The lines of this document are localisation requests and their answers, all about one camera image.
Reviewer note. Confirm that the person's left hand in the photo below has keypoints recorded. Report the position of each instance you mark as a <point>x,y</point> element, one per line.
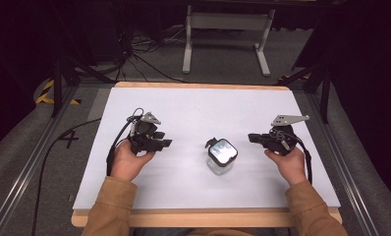
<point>128,161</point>

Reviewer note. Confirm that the yellow black floor tape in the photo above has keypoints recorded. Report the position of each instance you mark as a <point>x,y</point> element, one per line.
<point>49,95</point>

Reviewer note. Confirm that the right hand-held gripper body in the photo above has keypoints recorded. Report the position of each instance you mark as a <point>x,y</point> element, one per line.
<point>281,137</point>

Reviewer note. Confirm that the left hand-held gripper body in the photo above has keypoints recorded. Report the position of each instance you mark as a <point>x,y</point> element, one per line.
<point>143,135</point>

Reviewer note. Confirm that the black tripod stand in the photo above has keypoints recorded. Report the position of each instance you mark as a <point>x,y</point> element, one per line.
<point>70,69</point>
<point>316,82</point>

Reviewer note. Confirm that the metal floor rail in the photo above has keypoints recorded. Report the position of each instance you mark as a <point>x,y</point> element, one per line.
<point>26,164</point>
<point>344,164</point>

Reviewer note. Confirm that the person's right hand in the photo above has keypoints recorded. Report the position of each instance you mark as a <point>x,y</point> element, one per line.
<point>289,166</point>

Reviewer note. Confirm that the clear jar with black lid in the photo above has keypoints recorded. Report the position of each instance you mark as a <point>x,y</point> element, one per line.
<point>222,154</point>

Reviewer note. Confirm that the grey metal stand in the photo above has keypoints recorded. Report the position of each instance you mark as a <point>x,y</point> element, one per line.
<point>227,39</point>

